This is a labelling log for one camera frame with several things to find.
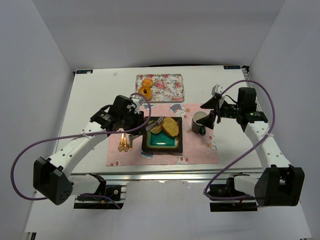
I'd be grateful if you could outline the round orange bun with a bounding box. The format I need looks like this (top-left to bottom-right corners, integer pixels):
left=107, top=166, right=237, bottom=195
left=141, top=78, right=154, bottom=88

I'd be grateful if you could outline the floral rectangular tray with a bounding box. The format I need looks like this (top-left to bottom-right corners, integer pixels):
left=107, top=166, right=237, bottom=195
left=135, top=73, right=185, bottom=103

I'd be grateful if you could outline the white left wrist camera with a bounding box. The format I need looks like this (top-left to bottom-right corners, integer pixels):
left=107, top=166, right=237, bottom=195
left=131, top=95, right=146, bottom=108

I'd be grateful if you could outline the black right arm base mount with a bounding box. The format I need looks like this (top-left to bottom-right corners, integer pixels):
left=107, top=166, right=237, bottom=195
left=205, top=172, right=259, bottom=213

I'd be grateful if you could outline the black green square plate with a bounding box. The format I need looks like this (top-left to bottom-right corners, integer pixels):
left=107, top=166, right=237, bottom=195
left=141, top=117, right=183, bottom=154

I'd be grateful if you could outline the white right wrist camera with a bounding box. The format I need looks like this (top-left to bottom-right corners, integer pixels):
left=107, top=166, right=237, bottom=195
left=211, top=84, right=223, bottom=97

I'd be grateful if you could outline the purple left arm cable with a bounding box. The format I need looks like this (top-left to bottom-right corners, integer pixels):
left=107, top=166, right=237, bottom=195
left=10, top=92, right=152, bottom=209

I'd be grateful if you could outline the speckled bread slice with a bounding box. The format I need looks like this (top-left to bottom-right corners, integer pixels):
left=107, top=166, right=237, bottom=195
left=161, top=117, right=179, bottom=137

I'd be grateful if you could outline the green white mug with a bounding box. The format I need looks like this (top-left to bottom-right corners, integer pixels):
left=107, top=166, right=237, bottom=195
left=186, top=111, right=208, bottom=136

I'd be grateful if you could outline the small pale muffin bread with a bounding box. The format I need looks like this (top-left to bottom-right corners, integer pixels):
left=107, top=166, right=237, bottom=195
left=150, top=125, right=162, bottom=135

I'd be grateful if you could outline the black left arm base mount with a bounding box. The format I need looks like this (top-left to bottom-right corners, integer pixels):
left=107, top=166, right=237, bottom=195
left=73, top=184, right=127, bottom=210

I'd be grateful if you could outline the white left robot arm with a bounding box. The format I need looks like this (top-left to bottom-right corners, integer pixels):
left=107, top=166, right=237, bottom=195
left=33, top=93, right=148, bottom=206

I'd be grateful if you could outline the gold fork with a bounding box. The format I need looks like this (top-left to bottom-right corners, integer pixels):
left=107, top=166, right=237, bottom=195
left=117, top=133, right=127, bottom=152

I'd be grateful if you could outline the gold knife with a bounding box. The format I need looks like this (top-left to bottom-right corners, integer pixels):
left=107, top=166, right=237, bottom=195
left=128, top=134, right=134, bottom=150

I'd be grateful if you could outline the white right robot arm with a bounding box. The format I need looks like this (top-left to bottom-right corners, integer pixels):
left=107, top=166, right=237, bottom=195
left=197, top=85, right=305, bottom=207

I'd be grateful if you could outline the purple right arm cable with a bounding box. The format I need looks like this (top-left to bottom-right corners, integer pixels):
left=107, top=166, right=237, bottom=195
left=203, top=80, right=277, bottom=207

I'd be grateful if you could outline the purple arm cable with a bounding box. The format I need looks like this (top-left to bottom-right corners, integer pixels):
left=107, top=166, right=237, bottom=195
left=10, top=92, right=152, bottom=209
left=203, top=80, right=277, bottom=207

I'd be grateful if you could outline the ring donut bread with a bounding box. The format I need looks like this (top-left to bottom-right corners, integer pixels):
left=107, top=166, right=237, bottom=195
left=138, top=86, right=153, bottom=101

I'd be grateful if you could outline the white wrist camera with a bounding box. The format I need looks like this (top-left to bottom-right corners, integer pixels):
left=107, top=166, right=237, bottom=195
left=131, top=95, right=146, bottom=108
left=211, top=84, right=223, bottom=97

